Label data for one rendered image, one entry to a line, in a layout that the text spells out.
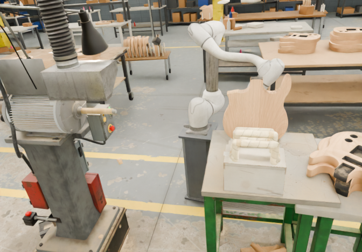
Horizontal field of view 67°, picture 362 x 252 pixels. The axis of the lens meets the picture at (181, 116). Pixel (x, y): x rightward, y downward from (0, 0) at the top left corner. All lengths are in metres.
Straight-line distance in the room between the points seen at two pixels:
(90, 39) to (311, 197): 1.27
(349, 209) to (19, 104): 1.68
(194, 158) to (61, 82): 1.33
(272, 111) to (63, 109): 1.09
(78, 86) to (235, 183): 0.85
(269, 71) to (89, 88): 1.07
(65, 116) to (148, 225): 1.33
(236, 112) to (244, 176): 0.39
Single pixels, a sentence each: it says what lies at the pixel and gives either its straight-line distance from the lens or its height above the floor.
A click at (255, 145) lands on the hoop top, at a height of 1.20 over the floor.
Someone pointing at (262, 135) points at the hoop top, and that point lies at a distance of 1.28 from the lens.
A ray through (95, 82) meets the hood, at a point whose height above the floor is 1.48.
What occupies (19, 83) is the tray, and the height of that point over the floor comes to 1.44.
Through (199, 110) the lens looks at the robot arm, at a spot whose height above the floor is 0.92.
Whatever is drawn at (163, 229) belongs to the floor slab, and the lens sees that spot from 2.45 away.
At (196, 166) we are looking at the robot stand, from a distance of 2.36.
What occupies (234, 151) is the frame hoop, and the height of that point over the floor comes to 1.16.
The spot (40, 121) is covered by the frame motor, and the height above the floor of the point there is 1.25.
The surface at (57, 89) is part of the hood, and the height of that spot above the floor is 1.44.
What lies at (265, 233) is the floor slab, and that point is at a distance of 2.43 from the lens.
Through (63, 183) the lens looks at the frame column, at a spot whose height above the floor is 0.80.
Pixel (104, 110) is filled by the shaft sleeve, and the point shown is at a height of 1.26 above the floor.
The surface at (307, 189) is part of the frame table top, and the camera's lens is 1.45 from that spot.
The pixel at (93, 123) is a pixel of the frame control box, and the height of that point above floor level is 1.06.
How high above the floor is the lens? 1.88
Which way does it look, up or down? 28 degrees down
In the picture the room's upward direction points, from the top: 5 degrees counter-clockwise
